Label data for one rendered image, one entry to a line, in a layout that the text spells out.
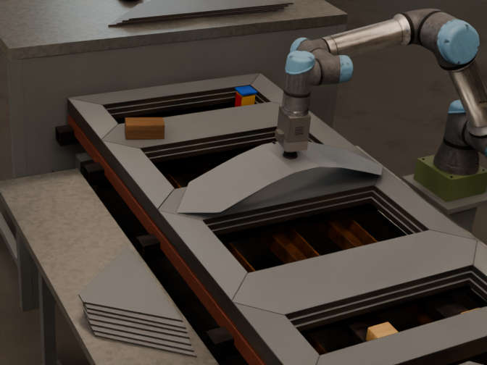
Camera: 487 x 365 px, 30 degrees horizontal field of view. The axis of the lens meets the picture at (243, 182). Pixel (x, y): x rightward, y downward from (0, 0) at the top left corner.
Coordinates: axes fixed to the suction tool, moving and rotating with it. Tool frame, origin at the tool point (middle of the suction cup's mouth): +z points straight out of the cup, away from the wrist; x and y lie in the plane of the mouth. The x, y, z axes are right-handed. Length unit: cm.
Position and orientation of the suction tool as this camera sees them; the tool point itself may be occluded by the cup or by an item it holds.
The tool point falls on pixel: (289, 159)
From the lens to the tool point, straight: 258.6
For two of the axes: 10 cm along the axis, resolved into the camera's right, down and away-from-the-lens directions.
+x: 9.4, -1.0, 3.2
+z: -0.7, 8.7, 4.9
